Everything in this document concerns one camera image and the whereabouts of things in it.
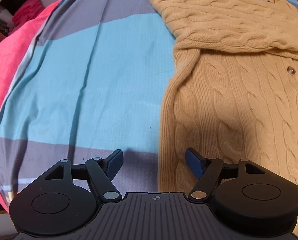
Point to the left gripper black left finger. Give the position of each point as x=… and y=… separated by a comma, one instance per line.
x=101, y=173

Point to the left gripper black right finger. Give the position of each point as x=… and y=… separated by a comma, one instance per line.
x=207, y=172

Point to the tan cable-knit cardigan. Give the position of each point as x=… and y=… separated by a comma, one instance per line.
x=234, y=92

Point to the blue grey patterned bedsheet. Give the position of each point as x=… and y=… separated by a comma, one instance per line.
x=92, y=80

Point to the pink bed cover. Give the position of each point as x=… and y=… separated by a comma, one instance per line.
x=12, y=51

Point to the stack of pink towels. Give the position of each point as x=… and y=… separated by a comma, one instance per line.
x=28, y=11

